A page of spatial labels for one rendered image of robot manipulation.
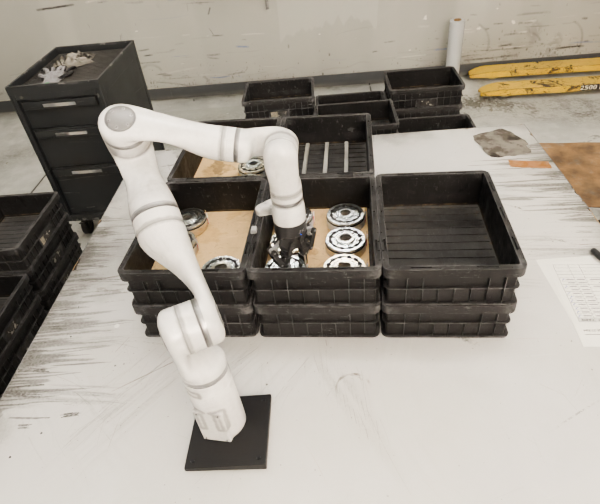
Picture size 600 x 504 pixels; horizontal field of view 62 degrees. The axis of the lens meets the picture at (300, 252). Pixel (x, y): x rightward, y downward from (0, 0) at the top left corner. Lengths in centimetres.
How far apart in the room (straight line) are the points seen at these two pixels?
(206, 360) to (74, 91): 189
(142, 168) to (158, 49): 363
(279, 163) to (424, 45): 366
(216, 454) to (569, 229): 117
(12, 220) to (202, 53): 258
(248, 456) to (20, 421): 54
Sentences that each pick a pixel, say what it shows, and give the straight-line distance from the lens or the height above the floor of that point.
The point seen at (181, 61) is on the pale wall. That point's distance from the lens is 464.
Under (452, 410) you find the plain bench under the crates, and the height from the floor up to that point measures 70.
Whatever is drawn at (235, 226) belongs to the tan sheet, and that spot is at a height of 83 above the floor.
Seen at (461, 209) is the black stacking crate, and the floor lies 83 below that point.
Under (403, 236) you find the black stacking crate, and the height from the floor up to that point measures 83.
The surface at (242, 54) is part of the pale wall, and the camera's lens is 453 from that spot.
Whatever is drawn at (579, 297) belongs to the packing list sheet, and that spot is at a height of 70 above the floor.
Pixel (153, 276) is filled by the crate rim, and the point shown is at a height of 92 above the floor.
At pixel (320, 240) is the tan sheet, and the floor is 83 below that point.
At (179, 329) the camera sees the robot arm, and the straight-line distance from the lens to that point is 87.
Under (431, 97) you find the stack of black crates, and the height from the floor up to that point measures 54.
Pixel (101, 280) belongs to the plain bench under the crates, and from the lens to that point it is 158.
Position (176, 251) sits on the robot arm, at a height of 110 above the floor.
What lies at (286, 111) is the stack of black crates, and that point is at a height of 52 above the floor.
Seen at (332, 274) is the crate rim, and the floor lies 92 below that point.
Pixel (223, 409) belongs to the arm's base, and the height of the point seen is 81.
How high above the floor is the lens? 164
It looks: 39 degrees down
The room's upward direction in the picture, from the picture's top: 6 degrees counter-clockwise
